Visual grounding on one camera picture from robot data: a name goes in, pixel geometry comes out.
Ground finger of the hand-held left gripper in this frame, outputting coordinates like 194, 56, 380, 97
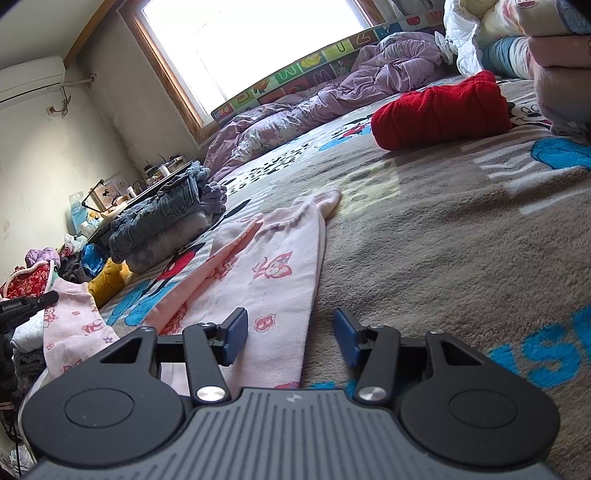
21, 290, 60, 313

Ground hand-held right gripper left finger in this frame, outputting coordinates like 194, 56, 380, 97
99, 308, 250, 408

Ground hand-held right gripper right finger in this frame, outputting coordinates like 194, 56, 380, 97
333, 308, 485, 407

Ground pink printed pajama pants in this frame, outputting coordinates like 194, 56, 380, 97
43, 185, 343, 391

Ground dark clothes heap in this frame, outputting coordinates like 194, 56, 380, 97
57, 255, 93, 284

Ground red floral cloth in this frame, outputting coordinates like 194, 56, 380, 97
0, 261, 59, 301

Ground white folded cloth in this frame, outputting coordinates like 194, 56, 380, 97
10, 318, 47, 352

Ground purple ruffled cloth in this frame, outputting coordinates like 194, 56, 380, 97
25, 248, 61, 269

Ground blue plastic bag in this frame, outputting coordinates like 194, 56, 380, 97
81, 244, 110, 278

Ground yellow cloth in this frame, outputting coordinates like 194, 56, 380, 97
87, 258, 133, 309

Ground blue tissue pack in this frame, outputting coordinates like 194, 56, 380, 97
69, 194, 93, 236

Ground grey floral folded garment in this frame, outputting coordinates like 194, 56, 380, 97
126, 210, 219, 273

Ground black desk lamp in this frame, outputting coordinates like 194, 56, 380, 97
81, 178, 105, 211

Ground purple folded garment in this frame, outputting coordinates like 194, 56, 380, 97
198, 181, 228, 219

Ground grey printed fleece blanket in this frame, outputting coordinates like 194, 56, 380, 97
99, 74, 591, 464

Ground cluttered dark desk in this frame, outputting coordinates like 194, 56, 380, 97
85, 158, 200, 245

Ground folded blue jeans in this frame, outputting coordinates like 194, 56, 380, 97
108, 161, 214, 262

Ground white air conditioner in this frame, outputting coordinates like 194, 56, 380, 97
0, 56, 66, 105

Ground purple crumpled quilt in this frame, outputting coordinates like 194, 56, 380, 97
203, 31, 459, 184

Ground red folded towel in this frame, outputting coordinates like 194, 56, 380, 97
372, 70, 514, 151

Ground colourful alphabet foam mat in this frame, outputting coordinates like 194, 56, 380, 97
211, 8, 448, 123

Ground wooden framed window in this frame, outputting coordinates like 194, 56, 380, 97
120, 0, 394, 149

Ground blue pillow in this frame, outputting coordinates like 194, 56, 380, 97
480, 36, 534, 80

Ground white quilted comforter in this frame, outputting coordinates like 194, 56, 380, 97
442, 0, 527, 77

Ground cream printed folded quilt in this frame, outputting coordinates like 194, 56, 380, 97
478, 0, 591, 47

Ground wall power cable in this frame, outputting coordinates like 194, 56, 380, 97
46, 74, 99, 117

